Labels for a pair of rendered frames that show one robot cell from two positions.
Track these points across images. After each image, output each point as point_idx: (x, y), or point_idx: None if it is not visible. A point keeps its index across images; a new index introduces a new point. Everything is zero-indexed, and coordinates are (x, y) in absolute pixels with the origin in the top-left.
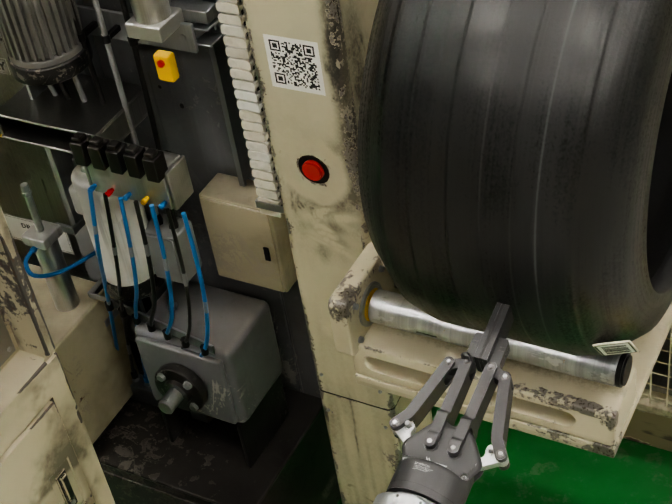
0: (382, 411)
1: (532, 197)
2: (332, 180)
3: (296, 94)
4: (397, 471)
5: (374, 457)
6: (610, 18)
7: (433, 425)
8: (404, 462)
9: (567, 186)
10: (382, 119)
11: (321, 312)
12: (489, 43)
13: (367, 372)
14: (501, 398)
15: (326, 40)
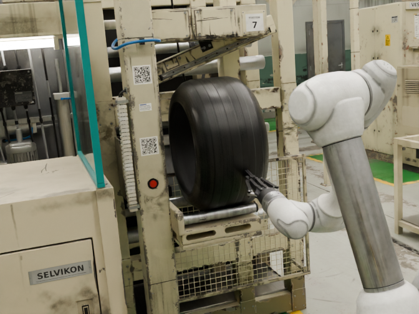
0: (173, 281)
1: (252, 131)
2: (159, 185)
3: (149, 156)
4: (262, 193)
5: (169, 308)
6: (249, 93)
7: (258, 187)
8: (262, 190)
9: (258, 126)
10: (209, 124)
11: (152, 245)
12: (228, 101)
13: (187, 242)
14: (265, 180)
15: (159, 134)
